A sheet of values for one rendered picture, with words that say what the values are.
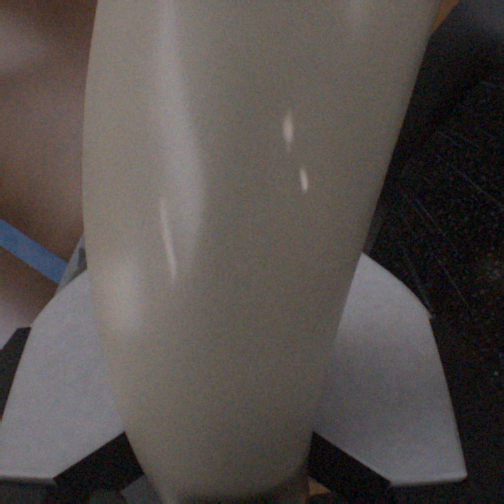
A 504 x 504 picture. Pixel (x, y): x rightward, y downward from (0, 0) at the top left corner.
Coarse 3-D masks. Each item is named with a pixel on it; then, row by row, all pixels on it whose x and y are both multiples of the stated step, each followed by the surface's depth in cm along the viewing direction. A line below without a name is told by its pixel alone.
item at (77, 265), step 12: (84, 240) 111; (84, 252) 112; (72, 264) 116; (84, 264) 99; (72, 276) 94; (60, 288) 120; (144, 480) 65; (120, 492) 60; (132, 492) 62; (144, 492) 63
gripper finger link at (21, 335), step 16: (16, 336) 8; (0, 352) 7; (16, 352) 7; (0, 368) 7; (16, 368) 7; (0, 384) 7; (0, 400) 6; (0, 416) 6; (0, 496) 5; (16, 496) 5; (32, 496) 5; (48, 496) 5; (64, 496) 5
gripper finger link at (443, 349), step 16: (432, 320) 8; (448, 336) 8; (448, 352) 7; (464, 352) 7; (448, 368) 7; (464, 368) 7; (480, 368) 7; (448, 384) 7; (464, 384) 7; (480, 384) 6; (464, 400) 6; (480, 400) 6; (496, 400) 6; (464, 416) 6; (480, 416) 6; (496, 416) 6; (464, 432) 6; (480, 432) 6; (496, 432) 6; (464, 448) 5; (480, 448) 5; (496, 448) 5; (480, 464) 5; (496, 464) 5; (464, 480) 5; (480, 480) 5; (496, 480) 5; (400, 496) 5; (416, 496) 5; (432, 496) 5; (448, 496) 5; (464, 496) 5; (480, 496) 5; (496, 496) 5
